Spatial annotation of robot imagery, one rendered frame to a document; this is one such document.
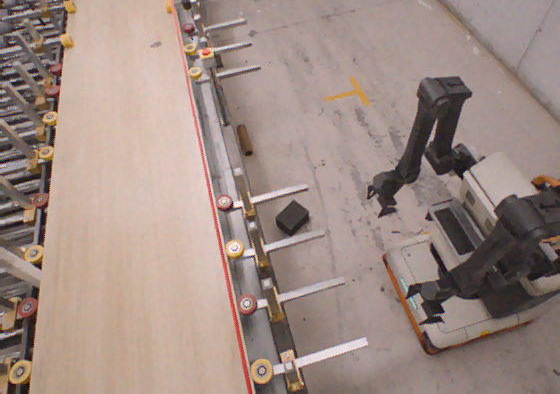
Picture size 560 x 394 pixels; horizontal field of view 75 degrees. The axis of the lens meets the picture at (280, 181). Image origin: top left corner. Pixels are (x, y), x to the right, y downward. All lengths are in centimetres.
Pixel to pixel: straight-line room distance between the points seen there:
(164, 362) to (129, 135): 122
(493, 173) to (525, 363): 153
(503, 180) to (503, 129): 220
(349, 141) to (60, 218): 215
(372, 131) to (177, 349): 233
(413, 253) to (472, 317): 44
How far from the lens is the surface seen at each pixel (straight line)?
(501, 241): 105
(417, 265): 233
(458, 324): 229
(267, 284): 127
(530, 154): 346
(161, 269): 170
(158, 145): 209
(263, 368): 149
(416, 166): 141
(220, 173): 222
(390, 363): 244
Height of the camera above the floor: 237
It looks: 56 degrees down
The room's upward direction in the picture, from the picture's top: 7 degrees counter-clockwise
